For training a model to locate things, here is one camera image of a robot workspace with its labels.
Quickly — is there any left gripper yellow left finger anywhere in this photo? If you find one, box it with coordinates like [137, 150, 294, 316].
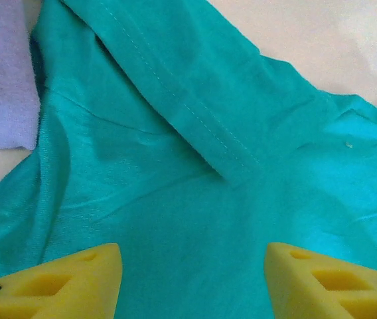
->
[0, 242, 123, 319]

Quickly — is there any teal t-shirt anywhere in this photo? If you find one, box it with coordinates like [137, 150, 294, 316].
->
[0, 0, 377, 319]

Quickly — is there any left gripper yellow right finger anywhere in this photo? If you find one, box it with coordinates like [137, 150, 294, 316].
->
[264, 241, 377, 319]

